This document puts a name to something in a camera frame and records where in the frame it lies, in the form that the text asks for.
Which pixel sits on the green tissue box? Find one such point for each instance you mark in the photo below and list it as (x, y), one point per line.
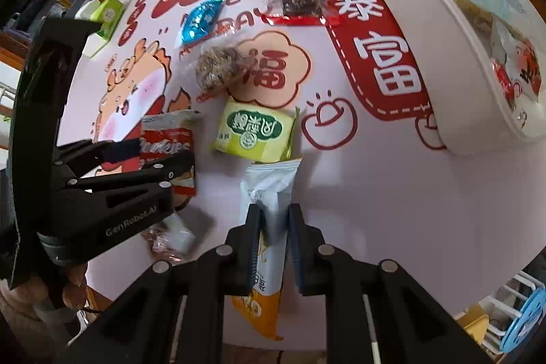
(108, 12)

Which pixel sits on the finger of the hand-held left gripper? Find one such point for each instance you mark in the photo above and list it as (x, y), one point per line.
(121, 150)
(170, 170)

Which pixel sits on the long white yellow snack packet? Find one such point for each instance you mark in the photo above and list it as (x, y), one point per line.
(268, 193)

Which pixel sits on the red-edged brownie packet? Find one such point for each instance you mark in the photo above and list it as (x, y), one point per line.
(298, 3)

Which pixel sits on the white plastic bin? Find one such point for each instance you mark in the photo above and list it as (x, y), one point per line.
(426, 6)

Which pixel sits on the blue round plastic object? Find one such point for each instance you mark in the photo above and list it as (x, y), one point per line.
(524, 321)

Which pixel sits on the red white snack packet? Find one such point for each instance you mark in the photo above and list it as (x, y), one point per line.
(529, 67)

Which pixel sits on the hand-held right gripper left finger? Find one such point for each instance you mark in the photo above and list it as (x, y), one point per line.
(252, 244)

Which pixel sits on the yellow box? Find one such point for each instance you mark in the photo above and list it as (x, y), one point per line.
(473, 321)

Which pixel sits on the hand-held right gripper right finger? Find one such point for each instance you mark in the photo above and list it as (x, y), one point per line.
(298, 249)

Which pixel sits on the red cookie packet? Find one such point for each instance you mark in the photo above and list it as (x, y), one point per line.
(166, 133)

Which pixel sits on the person's left hand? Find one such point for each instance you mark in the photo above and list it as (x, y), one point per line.
(73, 289)

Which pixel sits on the shiny blue candy wrapper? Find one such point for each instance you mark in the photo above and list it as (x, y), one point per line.
(200, 20)

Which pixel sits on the green yellow snack packet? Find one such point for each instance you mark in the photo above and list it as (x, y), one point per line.
(256, 131)

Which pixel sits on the clear nut cluster packet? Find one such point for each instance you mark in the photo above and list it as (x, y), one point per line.
(217, 67)

